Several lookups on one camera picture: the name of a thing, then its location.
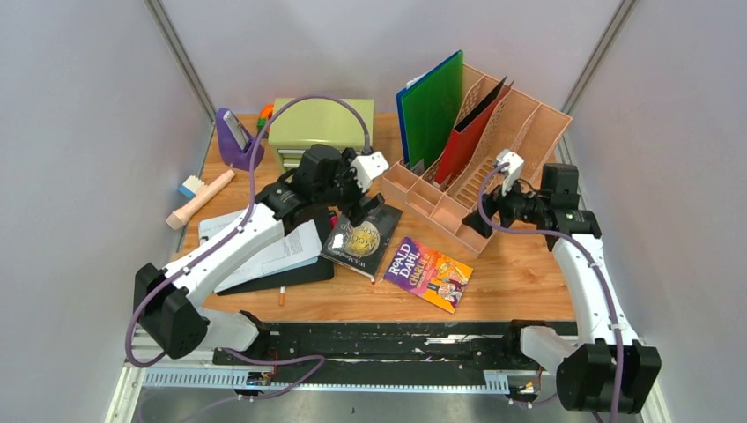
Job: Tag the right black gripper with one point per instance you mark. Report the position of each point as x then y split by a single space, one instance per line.
494 201

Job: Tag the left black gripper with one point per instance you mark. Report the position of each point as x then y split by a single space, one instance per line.
358 218

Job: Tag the black Moon and Sixpence book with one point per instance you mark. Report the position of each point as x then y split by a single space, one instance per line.
361 248

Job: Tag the purple Roald Dahl book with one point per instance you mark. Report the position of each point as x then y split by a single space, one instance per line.
428 274

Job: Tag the red folder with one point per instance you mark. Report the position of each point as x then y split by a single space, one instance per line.
465 136

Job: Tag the peach file organizer rack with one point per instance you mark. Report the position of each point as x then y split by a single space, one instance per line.
520 124

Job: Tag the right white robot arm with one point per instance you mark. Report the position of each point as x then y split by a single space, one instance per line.
583 280

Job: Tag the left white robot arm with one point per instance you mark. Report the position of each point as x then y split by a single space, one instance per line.
168 301

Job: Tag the black notebook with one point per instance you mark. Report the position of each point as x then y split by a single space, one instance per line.
315 271

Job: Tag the green drawer cabinet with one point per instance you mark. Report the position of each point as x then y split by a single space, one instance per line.
319 121

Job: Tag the blue folder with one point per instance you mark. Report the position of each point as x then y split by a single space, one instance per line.
400 122

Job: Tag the orange tape dispenser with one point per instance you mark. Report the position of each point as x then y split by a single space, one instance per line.
264 115

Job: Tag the grey phone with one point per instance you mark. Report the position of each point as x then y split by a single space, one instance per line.
236 129

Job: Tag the purple phone stand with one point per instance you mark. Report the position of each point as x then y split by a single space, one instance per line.
230 153

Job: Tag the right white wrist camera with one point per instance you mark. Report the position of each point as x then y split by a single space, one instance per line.
510 165

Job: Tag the black mounting base plate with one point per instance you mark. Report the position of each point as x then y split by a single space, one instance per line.
391 354

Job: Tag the aluminium frame rail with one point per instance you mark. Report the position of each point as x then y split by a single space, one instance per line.
195 389

